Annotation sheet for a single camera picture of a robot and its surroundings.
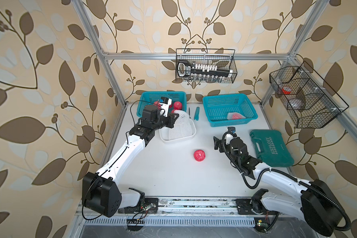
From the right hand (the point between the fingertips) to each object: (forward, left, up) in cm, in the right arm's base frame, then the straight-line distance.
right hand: (221, 136), depth 85 cm
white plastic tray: (+12, +36, -13) cm, 40 cm away
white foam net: (+11, +23, -5) cm, 26 cm away
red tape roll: (+16, -36, +19) cm, 44 cm away
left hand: (+6, +26, +16) cm, 31 cm away
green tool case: (-4, -31, -9) cm, 33 cm away
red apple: (+5, +27, +18) cm, 33 cm away
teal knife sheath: (+30, +11, -14) cm, 35 cm away
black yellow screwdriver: (+32, +17, -13) cm, 39 cm away
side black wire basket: (+6, -42, +20) cm, 47 cm away
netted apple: (+22, -15, -7) cm, 27 cm away
